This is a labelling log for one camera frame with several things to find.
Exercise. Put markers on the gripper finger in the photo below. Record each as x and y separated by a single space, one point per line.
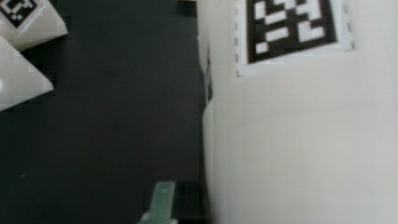
158 214

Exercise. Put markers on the white lamp base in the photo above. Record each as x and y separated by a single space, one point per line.
30 26

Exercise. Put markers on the white lamp shade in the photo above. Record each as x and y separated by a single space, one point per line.
299 59

